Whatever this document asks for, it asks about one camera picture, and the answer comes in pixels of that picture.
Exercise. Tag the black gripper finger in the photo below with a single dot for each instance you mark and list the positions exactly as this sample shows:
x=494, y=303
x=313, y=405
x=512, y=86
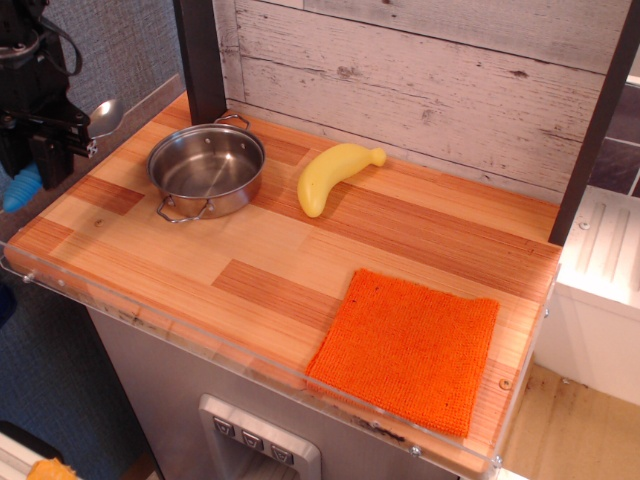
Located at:
x=15, y=151
x=54, y=161

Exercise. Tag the stainless steel pot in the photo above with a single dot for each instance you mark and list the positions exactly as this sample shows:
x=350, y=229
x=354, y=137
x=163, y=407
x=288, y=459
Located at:
x=207, y=171

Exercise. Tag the orange knitted cloth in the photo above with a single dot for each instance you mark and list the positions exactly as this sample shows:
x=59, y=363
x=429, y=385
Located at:
x=412, y=351

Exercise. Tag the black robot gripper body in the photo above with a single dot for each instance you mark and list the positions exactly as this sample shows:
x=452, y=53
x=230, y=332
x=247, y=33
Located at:
x=38, y=59

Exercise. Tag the blue-handled metal spoon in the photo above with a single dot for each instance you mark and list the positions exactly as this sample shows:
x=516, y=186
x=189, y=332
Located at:
x=104, y=120

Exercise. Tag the silver dispenser panel with buttons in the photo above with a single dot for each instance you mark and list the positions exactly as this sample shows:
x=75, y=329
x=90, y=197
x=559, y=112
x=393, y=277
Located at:
x=244, y=446

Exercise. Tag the yellow-orange object bottom left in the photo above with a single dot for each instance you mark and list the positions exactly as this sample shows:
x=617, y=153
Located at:
x=51, y=469

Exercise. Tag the yellow toy banana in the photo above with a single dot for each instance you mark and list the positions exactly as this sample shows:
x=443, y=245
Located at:
x=329, y=168

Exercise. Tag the grey toy fridge cabinet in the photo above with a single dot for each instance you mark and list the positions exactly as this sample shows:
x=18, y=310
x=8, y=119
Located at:
x=164, y=384

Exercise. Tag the clear acrylic edge guard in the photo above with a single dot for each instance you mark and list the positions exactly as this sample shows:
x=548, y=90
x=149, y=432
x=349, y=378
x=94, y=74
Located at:
x=476, y=457

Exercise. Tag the dark vertical post right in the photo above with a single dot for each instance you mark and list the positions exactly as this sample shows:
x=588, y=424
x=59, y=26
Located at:
x=613, y=85

